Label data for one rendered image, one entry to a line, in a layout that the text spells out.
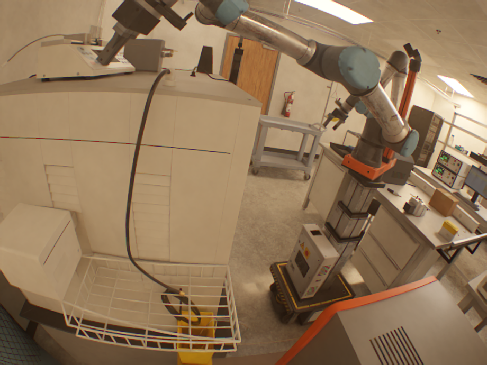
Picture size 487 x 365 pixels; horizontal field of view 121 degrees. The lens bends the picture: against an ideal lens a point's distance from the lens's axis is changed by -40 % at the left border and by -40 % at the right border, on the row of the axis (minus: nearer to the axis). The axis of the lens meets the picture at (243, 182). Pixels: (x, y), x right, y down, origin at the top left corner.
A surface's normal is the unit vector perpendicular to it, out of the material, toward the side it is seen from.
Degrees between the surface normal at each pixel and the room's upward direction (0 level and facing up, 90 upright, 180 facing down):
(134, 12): 90
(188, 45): 90
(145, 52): 90
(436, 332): 0
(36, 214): 0
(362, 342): 0
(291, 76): 90
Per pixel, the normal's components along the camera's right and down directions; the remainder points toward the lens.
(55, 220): 0.18, -0.87
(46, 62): 0.09, 0.42
